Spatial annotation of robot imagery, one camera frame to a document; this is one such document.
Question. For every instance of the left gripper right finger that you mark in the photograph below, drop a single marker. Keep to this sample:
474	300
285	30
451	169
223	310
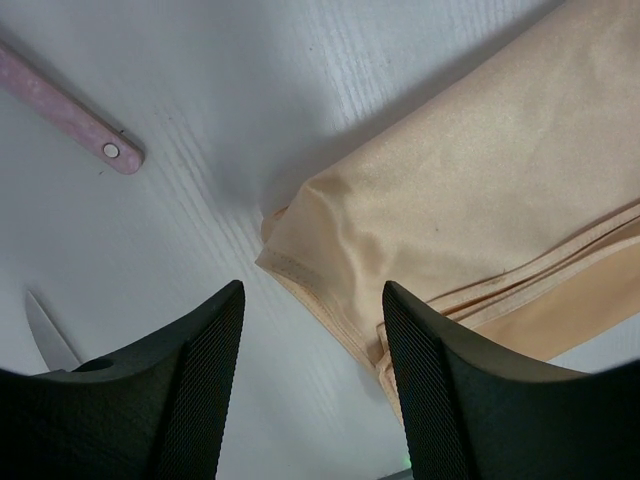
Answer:
473	409

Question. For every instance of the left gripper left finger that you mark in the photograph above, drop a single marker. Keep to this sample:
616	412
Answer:
155	409

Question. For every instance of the orange cloth napkin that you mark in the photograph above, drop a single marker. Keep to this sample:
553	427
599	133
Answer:
509	203

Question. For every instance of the silver fork pink handle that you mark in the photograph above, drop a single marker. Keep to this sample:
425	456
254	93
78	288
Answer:
52	103

